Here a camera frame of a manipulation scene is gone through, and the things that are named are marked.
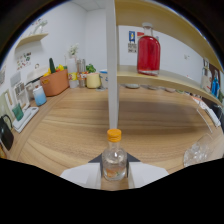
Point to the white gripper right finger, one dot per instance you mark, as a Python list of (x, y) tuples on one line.
[(146, 174)]

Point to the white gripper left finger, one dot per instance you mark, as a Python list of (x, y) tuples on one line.
[(83, 175)]

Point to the clear bottle orange cap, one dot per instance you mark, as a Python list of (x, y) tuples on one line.
[(114, 160)]

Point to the clear glass cup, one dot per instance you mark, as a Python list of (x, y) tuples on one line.
[(196, 153)]

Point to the blue white gradient cup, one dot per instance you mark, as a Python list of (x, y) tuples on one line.
[(39, 96)]

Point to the green cup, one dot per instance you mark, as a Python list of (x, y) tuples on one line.
[(18, 112)]

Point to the yellow cup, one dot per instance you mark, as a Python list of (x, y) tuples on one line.
[(93, 80)]

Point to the white kitchen scale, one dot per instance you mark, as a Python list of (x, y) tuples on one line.
[(25, 121)]

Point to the black kettle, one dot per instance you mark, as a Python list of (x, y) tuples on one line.
[(6, 133)]

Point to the orange storage basket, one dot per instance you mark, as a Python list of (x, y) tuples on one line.
[(55, 83)]

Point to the blue white tub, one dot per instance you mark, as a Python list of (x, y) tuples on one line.
[(103, 78)]

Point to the green potted plant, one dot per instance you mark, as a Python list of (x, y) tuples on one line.
[(90, 68)]

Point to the white pot with lid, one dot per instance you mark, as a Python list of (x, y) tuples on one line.
[(36, 74)]

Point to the clear bottle red label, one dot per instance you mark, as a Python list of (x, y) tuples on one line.
[(205, 78)]

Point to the two-tier wooden shelf rack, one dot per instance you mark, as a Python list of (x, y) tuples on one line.
[(112, 66)]

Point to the red liquid glass bottle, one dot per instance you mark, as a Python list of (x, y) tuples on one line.
[(148, 53)]

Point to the white figurine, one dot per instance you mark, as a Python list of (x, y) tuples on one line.
[(40, 26)]

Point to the red wall poster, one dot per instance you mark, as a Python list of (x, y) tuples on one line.
[(140, 33)]

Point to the wooden wall shelf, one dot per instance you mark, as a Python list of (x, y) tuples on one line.
[(31, 38)]

